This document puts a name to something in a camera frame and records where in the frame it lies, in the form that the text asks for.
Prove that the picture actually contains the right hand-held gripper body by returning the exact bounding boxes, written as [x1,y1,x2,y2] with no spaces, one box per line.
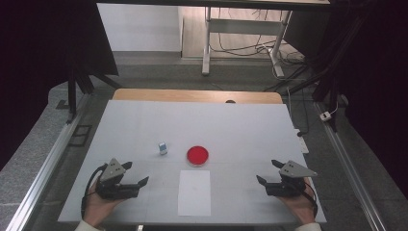
[265,160,319,198]

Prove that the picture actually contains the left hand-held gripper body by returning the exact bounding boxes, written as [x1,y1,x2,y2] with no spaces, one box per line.
[95,158,141,200]

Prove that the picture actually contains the round red ink pad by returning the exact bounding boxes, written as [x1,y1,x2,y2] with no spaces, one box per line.
[186,145,210,167]

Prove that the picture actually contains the person's right hand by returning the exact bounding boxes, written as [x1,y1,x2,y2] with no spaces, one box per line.
[277,177,319,226]

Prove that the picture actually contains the person's left hand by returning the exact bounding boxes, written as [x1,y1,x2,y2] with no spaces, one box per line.
[81,179,129,226]

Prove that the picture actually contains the white table cover board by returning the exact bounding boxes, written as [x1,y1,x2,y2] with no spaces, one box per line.
[57,99,327,224]

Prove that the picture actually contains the white paper sheet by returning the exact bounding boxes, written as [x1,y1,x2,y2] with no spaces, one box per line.
[177,169,213,218]

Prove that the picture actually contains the black tripod stand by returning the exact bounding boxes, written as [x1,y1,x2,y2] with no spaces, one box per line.
[65,64,123,125]
[264,64,342,133]

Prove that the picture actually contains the black curtain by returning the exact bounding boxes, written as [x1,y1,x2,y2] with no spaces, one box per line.
[0,0,119,171]
[283,0,408,200]

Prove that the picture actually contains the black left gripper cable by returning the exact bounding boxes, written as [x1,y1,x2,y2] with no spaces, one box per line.
[80,163,109,219]

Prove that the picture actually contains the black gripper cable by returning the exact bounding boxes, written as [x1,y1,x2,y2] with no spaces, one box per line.
[80,163,109,219]
[302,182,319,219]

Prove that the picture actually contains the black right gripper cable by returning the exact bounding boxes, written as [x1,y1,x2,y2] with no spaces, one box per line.
[302,182,319,219]

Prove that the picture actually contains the black floor frame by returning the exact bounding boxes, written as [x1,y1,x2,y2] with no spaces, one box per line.
[68,124,93,148]

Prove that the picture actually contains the aluminium floor rail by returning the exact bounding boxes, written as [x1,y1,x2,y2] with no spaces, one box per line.
[6,92,93,231]
[313,101,388,231]

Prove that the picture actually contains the tangled black floor cables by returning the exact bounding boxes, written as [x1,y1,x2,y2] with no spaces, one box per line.
[210,8,306,65]

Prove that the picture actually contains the white desk frame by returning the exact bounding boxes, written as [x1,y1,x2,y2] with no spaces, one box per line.
[201,6,293,79]

